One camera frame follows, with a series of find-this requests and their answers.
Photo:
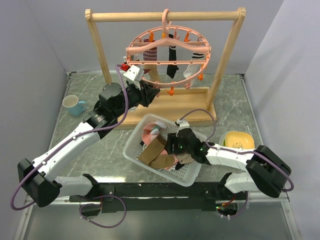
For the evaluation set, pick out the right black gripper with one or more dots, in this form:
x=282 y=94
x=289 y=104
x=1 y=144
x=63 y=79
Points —
x=172 y=138

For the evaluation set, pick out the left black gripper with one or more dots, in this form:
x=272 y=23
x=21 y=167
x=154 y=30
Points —
x=147 y=93

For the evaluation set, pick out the white plastic basket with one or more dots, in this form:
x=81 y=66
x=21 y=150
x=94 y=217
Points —
x=133 y=148

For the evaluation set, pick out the brown sock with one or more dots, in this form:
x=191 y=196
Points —
x=152 y=151

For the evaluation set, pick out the wooden hanger rack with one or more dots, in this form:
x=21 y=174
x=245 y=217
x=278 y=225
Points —
x=183 y=100

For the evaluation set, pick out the pink round clip hanger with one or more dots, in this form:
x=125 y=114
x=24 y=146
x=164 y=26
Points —
x=165 y=53

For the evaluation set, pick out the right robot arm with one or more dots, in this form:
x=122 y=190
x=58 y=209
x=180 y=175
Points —
x=261 y=169

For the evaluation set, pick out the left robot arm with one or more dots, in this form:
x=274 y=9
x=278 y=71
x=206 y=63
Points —
x=40 y=177

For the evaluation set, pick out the pile of socks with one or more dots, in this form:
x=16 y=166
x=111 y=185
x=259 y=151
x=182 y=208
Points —
x=164 y=160

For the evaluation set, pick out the yellow bowl on plate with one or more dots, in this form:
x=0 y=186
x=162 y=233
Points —
x=237 y=139

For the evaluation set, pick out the light blue mug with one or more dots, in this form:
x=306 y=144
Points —
x=73 y=105

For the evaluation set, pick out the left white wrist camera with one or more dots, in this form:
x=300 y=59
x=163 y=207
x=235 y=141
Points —
x=133 y=75

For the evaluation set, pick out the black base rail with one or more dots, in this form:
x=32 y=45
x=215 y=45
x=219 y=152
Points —
x=157 y=196

